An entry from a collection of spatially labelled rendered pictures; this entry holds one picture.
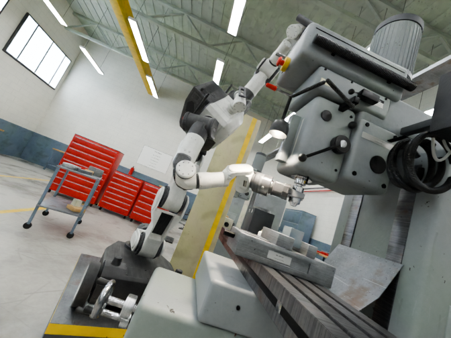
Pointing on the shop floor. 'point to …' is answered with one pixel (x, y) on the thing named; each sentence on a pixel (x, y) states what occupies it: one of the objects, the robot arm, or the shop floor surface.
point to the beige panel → (213, 201)
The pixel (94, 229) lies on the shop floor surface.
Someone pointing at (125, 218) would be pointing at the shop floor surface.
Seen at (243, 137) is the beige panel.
